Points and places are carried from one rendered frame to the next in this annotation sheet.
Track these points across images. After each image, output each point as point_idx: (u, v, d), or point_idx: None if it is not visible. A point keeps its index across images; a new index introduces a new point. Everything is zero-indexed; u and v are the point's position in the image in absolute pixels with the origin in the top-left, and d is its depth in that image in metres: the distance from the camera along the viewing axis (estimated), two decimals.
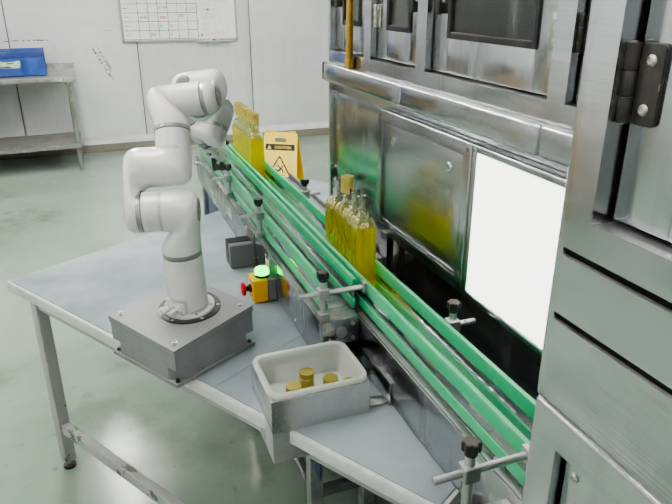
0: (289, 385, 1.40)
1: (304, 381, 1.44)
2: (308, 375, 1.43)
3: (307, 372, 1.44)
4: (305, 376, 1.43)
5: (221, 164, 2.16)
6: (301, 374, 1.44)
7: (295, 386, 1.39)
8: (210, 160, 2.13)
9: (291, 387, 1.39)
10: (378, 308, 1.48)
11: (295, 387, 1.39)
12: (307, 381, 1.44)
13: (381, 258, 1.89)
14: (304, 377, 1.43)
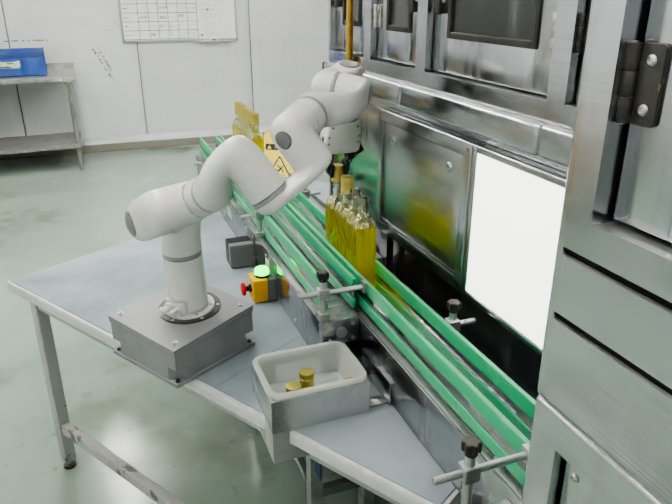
0: (289, 385, 1.40)
1: (304, 381, 1.44)
2: (308, 375, 1.43)
3: (307, 372, 1.44)
4: (305, 376, 1.43)
5: None
6: (301, 374, 1.44)
7: (295, 386, 1.39)
8: (360, 142, 1.68)
9: (291, 388, 1.39)
10: (378, 308, 1.48)
11: (295, 387, 1.39)
12: (307, 381, 1.44)
13: (381, 258, 1.89)
14: (304, 377, 1.44)
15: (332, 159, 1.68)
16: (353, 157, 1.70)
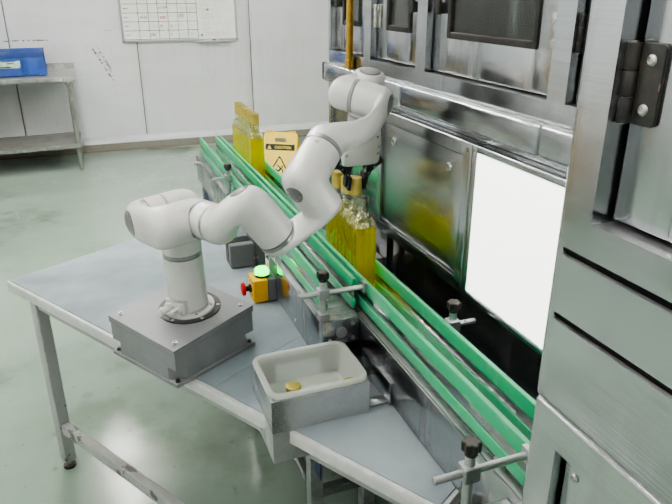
0: (289, 385, 1.40)
1: (361, 183, 1.62)
2: (361, 176, 1.62)
3: (357, 176, 1.62)
4: (362, 178, 1.62)
5: None
6: (360, 178, 1.61)
7: (295, 386, 1.39)
8: (379, 153, 1.58)
9: (291, 388, 1.39)
10: (378, 308, 1.48)
11: (295, 387, 1.39)
12: (361, 183, 1.63)
13: (381, 258, 1.89)
14: (361, 179, 1.62)
15: (349, 172, 1.58)
16: (372, 169, 1.61)
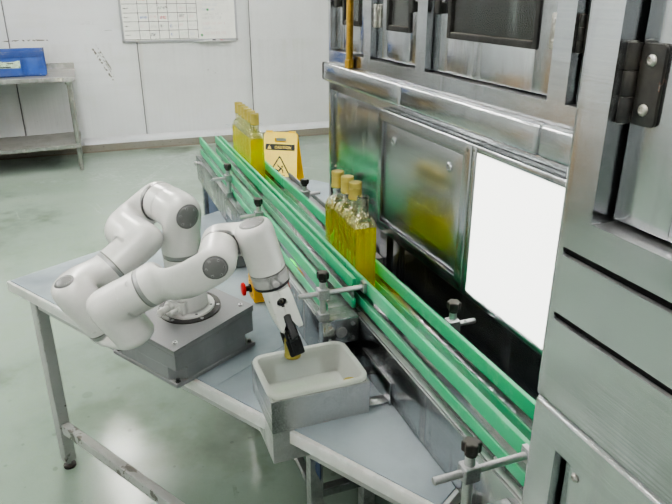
0: None
1: (361, 188, 1.62)
2: (361, 181, 1.63)
3: (357, 181, 1.62)
4: (362, 182, 1.62)
5: (298, 334, 1.32)
6: (360, 183, 1.61)
7: None
8: (282, 324, 1.27)
9: None
10: (378, 308, 1.48)
11: None
12: (361, 187, 1.63)
13: (381, 258, 1.89)
14: (361, 184, 1.62)
15: None
16: (290, 339, 1.31)
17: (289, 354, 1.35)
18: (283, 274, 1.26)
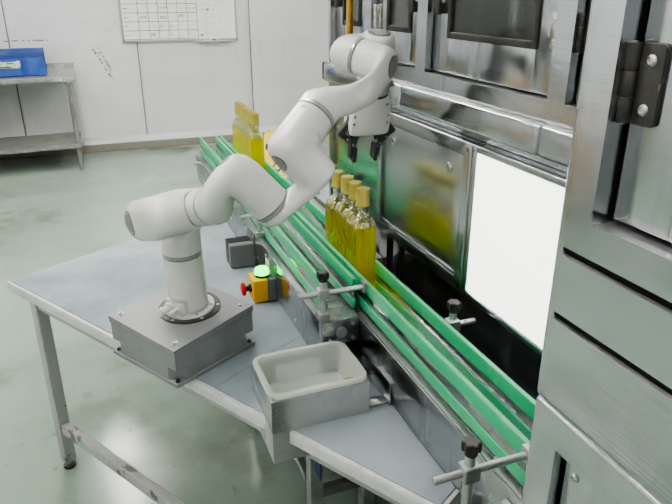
0: (363, 189, 1.56)
1: None
2: (361, 181, 1.63)
3: (357, 181, 1.62)
4: (362, 182, 1.62)
5: None
6: (360, 183, 1.61)
7: (364, 187, 1.57)
8: (389, 122, 1.50)
9: (367, 188, 1.57)
10: (378, 308, 1.48)
11: (366, 187, 1.57)
12: (361, 187, 1.63)
13: (381, 258, 1.89)
14: (361, 184, 1.62)
15: (355, 142, 1.50)
16: (384, 139, 1.52)
17: (369, 200, 1.58)
18: None
